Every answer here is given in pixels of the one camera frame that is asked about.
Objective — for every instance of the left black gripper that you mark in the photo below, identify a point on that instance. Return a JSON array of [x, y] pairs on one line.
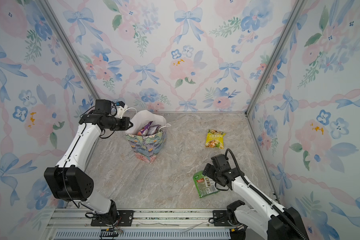
[[126, 120]]

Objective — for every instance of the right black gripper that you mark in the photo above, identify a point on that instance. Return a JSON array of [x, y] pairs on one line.
[[209, 173]]

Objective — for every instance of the green snack packet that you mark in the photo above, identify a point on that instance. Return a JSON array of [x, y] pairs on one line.
[[205, 185]]

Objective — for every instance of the magenta Fox's candy packet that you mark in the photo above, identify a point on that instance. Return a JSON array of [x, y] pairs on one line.
[[144, 130]]

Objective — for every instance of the floral paper gift bag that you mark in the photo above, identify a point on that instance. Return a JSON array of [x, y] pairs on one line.
[[146, 148]]

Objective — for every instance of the yellow snack packet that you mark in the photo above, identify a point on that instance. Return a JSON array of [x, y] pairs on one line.
[[215, 139]]

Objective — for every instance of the purple snack packet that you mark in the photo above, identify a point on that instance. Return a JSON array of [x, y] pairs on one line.
[[152, 130]]

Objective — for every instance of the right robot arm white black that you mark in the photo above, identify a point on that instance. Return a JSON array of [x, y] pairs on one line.
[[262, 214]]

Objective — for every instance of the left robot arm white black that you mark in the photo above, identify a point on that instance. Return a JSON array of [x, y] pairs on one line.
[[68, 180]]

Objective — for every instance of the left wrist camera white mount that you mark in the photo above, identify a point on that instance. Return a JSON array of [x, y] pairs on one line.
[[121, 108]]

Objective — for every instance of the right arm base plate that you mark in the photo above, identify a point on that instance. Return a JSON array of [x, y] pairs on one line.
[[221, 218]]

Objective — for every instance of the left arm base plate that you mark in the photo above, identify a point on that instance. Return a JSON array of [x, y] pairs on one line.
[[121, 218]]

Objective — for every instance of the aluminium rail frame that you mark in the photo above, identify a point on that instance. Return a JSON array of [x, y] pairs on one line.
[[147, 224]]

